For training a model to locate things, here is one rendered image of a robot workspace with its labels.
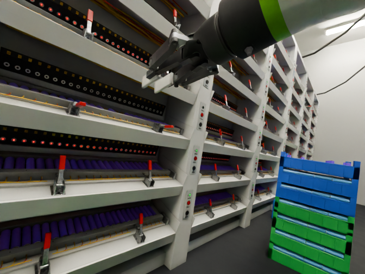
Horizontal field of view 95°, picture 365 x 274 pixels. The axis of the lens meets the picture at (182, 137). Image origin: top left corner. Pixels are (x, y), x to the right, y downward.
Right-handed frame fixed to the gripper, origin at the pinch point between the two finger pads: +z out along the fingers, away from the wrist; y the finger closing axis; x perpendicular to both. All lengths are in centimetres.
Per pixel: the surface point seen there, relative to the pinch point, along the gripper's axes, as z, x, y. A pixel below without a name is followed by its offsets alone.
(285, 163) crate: -6, 17, -79
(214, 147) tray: 17, 9, -48
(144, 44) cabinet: 26.1, -33.4, -10.8
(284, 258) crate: 0, 64, -81
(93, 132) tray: 16.2, 11.8, 8.5
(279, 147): 20, -4, -169
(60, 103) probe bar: 18.5, 5.1, 16.2
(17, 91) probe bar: 18.1, 5.0, 24.0
